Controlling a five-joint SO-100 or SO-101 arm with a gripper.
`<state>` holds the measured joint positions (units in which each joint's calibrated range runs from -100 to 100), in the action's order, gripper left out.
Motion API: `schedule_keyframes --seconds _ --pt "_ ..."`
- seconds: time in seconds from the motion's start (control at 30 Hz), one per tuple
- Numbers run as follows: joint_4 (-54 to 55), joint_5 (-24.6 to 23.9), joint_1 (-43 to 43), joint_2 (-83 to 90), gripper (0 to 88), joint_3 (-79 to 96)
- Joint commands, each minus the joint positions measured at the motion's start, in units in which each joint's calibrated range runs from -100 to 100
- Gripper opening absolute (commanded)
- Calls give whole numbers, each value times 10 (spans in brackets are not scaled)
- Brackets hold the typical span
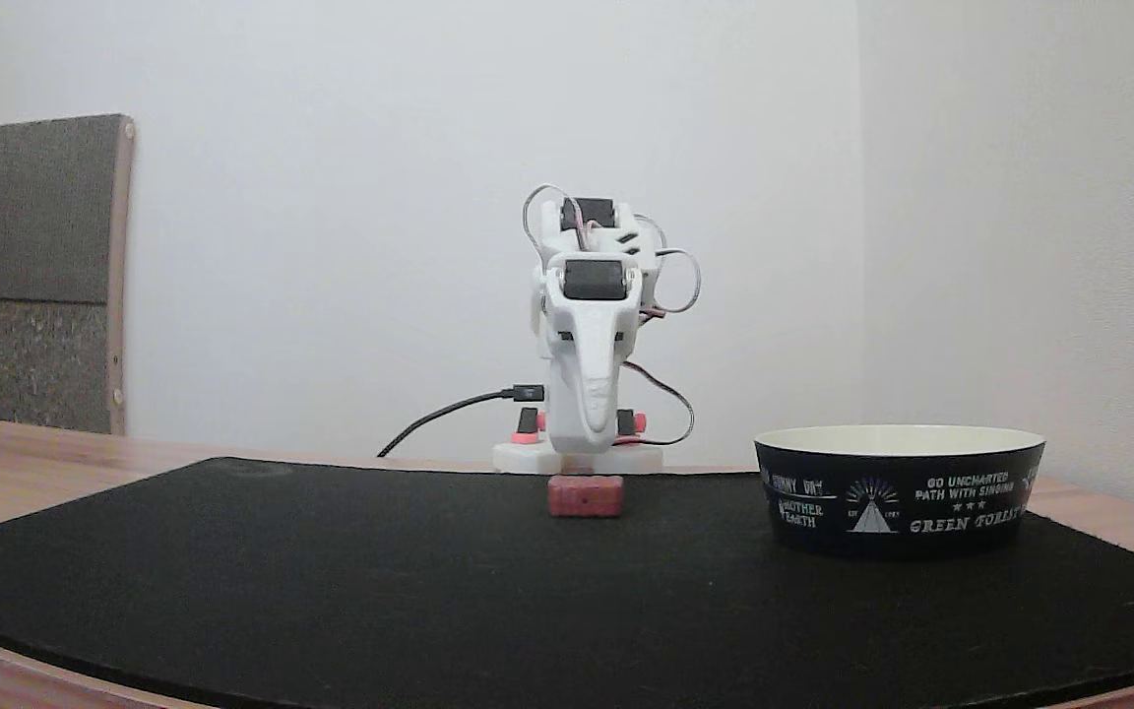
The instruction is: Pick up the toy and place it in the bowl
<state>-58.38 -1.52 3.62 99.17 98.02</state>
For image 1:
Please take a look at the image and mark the red-brown toy block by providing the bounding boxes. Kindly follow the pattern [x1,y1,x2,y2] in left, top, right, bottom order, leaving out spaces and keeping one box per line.
[547,475,625,519]

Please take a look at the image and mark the dark blue printed paper bowl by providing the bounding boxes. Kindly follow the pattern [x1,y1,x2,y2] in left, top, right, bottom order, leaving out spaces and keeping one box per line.
[754,424,1047,560]

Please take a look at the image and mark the black desk mat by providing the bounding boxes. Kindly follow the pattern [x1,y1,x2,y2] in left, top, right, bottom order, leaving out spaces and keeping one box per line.
[0,456,1134,709]

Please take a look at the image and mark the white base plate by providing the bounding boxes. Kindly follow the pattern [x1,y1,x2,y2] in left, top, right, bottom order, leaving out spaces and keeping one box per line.
[492,441,665,477]

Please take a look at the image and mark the black cable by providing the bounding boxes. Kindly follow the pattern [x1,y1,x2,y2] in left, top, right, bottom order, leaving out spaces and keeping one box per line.
[376,384,546,460]

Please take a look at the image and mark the grey chair with wooden frame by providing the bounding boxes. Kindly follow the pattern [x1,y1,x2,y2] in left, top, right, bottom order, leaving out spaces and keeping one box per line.
[0,113,136,436]

